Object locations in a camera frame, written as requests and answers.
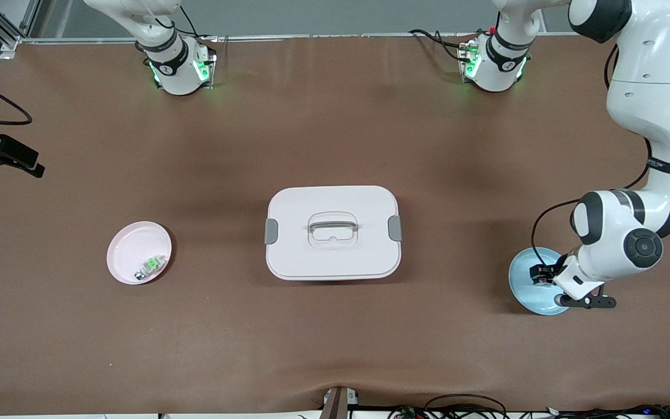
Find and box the light blue round plate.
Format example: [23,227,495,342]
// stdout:
[508,247,572,316]

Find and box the pink round plate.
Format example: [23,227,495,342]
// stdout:
[106,221,173,285]

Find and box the brown table cover sheet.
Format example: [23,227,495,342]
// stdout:
[0,35,670,415]

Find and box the white lidded storage box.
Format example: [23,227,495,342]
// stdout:
[265,185,402,282]

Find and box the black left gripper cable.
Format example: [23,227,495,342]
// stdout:
[531,44,655,268]

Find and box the aluminium frame extrusion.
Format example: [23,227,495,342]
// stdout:
[0,0,42,59]

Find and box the black floor cable bundle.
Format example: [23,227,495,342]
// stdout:
[550,404,670,419]
[390,394,510,419]

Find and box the green and white switch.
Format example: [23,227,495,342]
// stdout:
[134,255,167,281]

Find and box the black arm base cable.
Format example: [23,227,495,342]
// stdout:
[179,5,199,39]
[409,28,476,62]

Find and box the grey box lid handle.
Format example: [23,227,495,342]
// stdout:
[308,213,359,235]

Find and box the mounting post with bracket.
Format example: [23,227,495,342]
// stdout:
[319,385,360,419]

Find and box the silver table edge rail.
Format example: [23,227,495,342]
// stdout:
[18,33,574,45]

